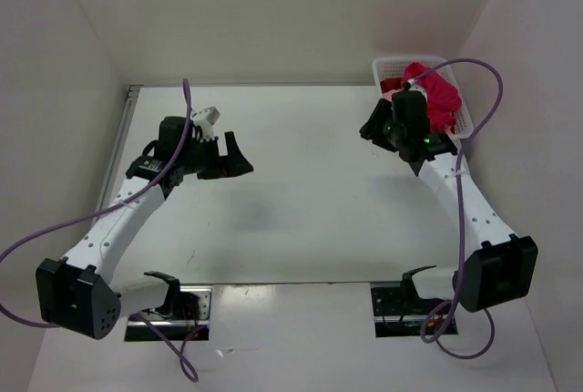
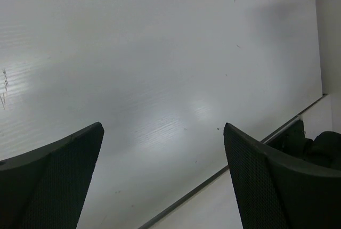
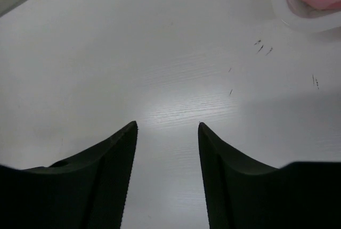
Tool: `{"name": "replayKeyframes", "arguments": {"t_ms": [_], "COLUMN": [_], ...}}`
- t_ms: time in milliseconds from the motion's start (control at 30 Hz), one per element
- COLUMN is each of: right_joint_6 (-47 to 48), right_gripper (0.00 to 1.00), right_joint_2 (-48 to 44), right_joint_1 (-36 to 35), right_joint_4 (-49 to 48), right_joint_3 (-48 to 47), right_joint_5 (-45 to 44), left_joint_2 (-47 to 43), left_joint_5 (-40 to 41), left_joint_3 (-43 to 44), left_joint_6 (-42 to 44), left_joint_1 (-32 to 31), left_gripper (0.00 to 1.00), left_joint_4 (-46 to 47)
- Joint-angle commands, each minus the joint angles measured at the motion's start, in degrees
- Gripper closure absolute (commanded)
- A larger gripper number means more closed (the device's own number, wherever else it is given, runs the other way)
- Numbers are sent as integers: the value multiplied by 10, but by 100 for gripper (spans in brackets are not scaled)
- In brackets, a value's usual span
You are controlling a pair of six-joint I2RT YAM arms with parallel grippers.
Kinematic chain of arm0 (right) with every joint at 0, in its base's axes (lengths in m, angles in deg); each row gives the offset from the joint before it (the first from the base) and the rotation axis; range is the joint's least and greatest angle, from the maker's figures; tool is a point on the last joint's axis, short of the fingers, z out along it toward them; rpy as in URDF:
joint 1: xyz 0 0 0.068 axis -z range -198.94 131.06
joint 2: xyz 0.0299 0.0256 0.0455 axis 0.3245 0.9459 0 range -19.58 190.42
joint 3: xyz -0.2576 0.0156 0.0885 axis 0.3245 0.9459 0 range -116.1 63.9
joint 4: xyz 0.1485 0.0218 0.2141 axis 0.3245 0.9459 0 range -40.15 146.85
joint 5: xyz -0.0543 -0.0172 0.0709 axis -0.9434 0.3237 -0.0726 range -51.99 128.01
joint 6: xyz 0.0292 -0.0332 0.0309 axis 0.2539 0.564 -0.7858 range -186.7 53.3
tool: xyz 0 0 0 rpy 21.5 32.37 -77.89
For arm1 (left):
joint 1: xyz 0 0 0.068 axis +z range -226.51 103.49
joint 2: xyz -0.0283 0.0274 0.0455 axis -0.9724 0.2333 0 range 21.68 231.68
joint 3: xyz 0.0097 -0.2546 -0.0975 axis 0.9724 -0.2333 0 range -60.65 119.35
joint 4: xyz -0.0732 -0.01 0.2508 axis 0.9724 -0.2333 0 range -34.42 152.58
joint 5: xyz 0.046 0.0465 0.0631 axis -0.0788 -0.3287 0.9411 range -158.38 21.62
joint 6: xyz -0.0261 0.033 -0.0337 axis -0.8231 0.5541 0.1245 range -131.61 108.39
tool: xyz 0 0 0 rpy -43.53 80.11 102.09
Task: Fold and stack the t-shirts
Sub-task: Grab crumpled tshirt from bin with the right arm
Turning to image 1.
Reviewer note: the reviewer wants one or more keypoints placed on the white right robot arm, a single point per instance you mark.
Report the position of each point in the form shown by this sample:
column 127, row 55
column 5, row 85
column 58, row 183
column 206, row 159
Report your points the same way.
column 498, row 265

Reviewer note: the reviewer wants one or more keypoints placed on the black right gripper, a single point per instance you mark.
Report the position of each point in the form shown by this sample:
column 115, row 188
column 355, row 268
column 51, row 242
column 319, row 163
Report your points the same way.
column 378, row 123

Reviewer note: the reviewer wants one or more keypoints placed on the light pink t shirt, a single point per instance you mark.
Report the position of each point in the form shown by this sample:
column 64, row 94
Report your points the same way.
column 388, row 95

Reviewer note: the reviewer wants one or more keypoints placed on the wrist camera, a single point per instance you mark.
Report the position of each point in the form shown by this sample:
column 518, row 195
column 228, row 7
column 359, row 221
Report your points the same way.
column 207, row 118
column 409, row 109

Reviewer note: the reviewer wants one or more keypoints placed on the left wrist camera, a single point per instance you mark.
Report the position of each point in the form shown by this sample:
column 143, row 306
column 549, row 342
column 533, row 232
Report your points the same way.
column 207, row 118

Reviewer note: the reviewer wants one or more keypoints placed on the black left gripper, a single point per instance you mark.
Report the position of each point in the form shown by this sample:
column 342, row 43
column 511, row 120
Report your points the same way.
column 218, row 155

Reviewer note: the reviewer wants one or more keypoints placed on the dark red t shirt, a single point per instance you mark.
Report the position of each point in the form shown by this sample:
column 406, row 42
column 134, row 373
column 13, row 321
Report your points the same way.
column 391, row 85

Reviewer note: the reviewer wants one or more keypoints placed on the magenta t shirt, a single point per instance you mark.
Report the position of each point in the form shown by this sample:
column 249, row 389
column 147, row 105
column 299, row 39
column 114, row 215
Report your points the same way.
column 443, row 101

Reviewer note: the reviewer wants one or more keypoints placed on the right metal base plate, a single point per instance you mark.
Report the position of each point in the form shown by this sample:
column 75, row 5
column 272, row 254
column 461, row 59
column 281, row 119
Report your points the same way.
column 396, row 317

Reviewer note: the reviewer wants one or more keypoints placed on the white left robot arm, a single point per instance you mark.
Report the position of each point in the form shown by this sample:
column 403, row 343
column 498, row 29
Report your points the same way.
column 75, row 292

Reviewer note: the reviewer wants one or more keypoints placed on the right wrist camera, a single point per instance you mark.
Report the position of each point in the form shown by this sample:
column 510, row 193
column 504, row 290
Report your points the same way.
column 409, row 109

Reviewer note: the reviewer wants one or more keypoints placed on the white plastic basket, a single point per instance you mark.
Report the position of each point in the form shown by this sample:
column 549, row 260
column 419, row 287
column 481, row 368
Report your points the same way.
column 407, row 67

